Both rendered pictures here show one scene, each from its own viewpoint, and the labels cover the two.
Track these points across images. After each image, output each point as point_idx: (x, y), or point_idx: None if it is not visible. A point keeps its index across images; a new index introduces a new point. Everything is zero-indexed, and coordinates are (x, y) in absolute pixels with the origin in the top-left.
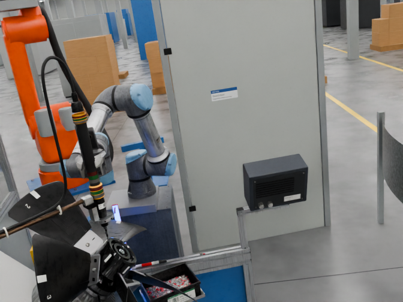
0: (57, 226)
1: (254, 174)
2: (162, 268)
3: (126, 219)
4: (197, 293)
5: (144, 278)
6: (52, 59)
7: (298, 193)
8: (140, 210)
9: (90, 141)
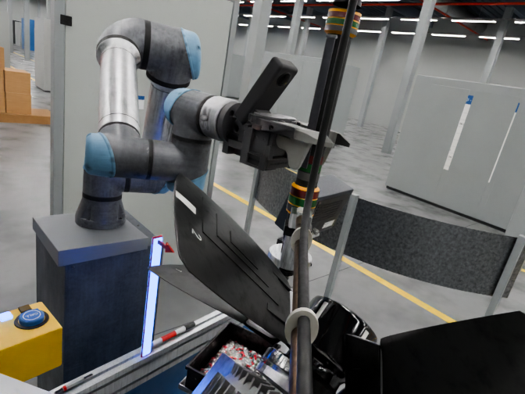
0: (255, 284)
1: (319, 194)
2: (191, 337)
3: (92, 264)
4: None
5: None
6: None
7: (333, 220)
8: (123, 248)
9: (276, 91)
